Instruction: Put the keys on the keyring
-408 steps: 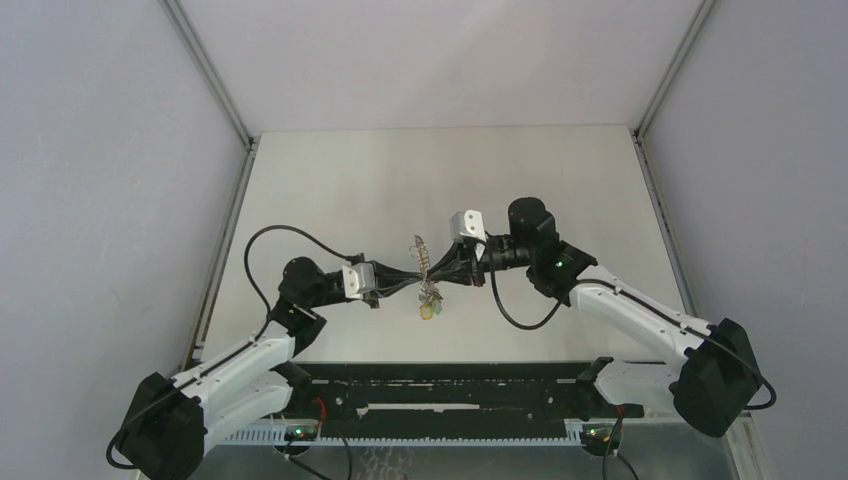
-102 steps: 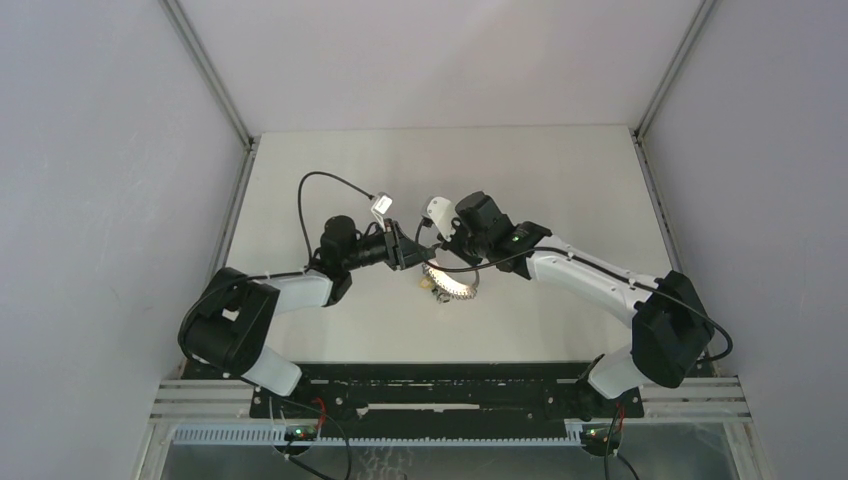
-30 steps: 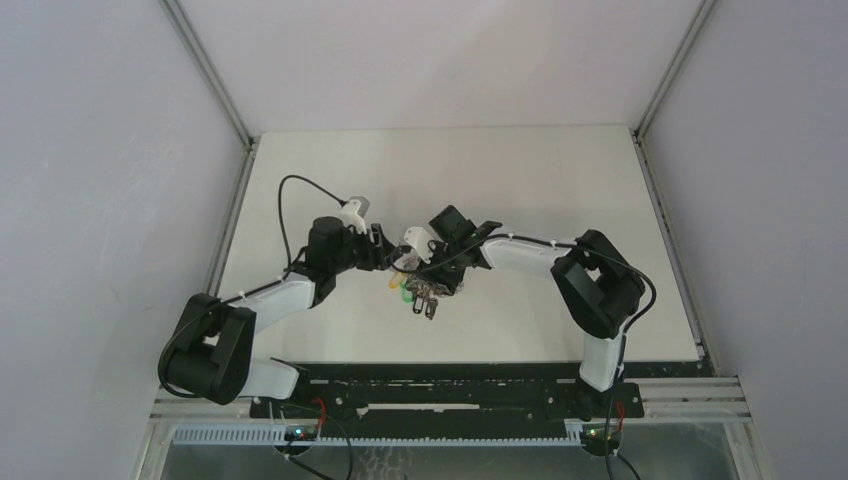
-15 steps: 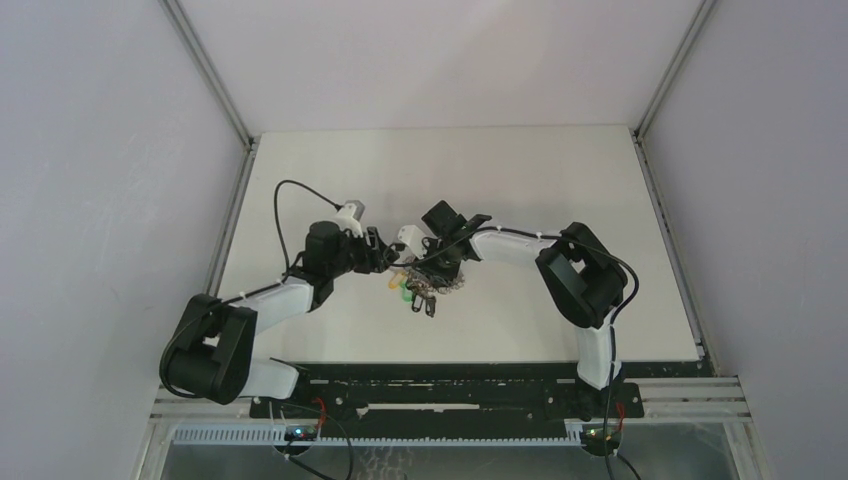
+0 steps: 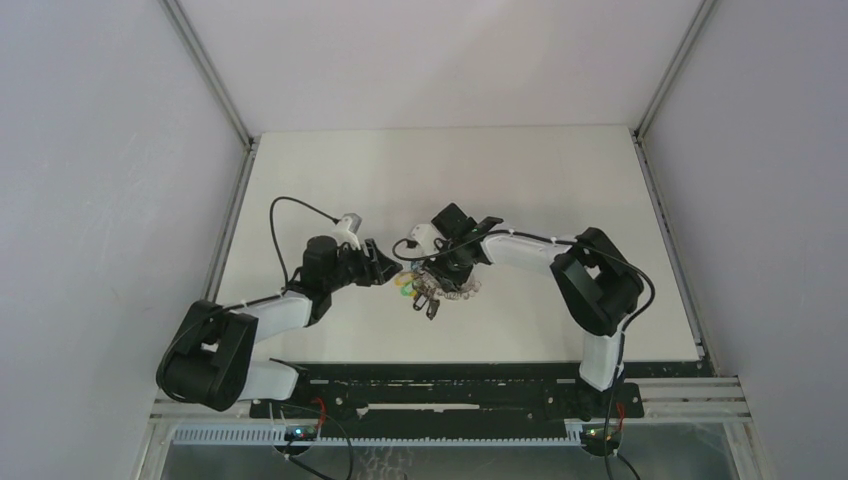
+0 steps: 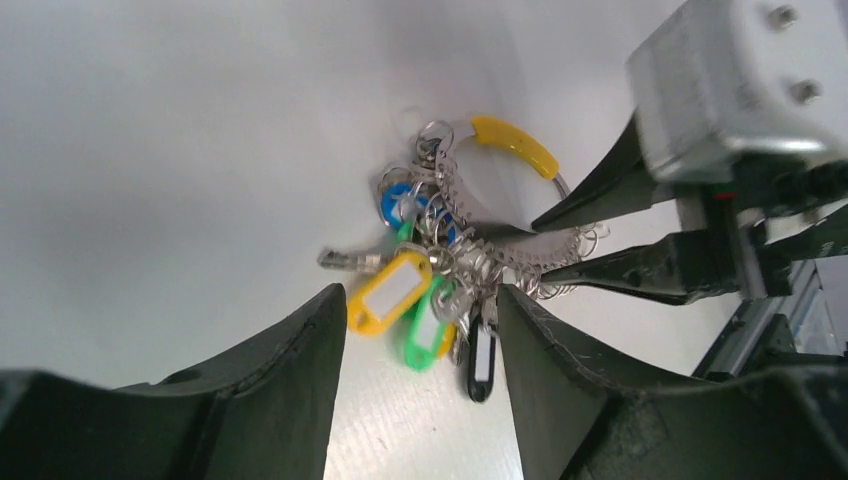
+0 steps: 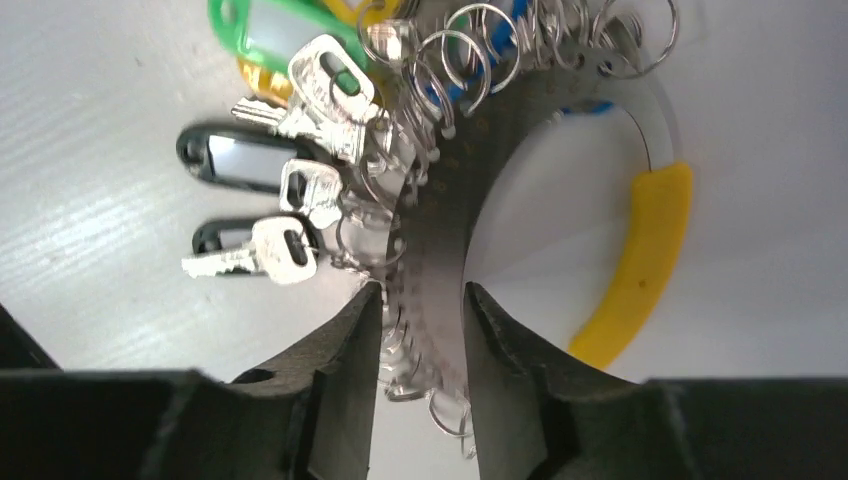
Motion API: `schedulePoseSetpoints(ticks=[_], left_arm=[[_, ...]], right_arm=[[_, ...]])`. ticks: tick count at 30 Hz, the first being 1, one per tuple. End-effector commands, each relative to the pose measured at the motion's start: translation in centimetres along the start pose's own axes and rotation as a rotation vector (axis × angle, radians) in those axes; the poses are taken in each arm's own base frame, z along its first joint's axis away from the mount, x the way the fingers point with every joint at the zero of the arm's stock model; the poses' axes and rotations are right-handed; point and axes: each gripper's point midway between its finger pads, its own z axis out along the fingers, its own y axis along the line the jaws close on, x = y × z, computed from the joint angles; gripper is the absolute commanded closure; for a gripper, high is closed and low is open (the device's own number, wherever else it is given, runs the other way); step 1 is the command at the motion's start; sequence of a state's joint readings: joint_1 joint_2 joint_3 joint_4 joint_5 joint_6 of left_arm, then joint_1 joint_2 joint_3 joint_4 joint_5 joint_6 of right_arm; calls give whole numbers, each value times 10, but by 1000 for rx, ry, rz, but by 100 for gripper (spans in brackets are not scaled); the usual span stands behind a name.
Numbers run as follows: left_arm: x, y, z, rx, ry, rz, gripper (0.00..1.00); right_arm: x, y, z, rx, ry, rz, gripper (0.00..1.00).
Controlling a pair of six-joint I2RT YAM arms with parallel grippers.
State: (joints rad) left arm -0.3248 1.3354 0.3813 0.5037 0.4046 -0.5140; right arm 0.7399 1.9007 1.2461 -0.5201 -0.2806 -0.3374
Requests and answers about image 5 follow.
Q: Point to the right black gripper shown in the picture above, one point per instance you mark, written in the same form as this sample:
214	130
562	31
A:
450	279

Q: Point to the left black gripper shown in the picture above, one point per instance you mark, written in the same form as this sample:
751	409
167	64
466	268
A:
376	268

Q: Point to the green tagged key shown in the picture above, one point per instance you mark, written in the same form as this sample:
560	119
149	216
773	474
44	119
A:
403	279

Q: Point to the large metal keyring yellow handle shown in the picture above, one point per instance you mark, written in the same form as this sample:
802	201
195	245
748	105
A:
433	283

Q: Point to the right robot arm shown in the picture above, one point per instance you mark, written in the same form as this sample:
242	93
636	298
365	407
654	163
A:
600	288

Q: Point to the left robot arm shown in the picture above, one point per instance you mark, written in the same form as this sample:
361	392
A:
210	359

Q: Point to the left circuit board green led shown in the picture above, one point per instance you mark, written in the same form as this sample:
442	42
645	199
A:
300	434

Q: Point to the circuit board green led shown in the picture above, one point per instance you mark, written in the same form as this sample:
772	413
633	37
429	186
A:
300	434
598	435

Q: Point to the right circuit board green led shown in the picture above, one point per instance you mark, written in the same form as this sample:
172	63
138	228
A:
598	435

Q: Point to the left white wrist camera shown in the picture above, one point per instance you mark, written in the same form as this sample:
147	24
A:
346	229

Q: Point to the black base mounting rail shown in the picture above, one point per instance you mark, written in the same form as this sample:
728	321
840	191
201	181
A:
482	400

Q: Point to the white slotted cable duct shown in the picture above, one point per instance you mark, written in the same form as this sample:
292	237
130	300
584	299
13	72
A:
258	435

